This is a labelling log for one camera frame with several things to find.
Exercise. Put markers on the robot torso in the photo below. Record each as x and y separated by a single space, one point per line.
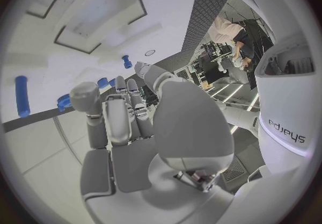
284 97

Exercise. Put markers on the blue ridged peg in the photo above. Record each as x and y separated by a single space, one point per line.
127 62

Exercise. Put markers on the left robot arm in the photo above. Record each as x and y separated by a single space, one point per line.
241 116

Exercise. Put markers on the long blue cylinder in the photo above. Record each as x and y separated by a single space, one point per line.
22 97

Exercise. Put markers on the large blue gear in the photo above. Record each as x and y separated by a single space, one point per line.
64 100

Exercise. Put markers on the short blue cylinder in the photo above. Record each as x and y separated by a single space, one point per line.
112 83
102 83

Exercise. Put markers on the white task board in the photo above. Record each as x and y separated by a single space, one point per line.
163 6

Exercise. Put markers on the person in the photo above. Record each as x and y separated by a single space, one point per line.
226 32

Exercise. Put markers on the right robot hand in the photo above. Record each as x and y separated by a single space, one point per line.
191 127

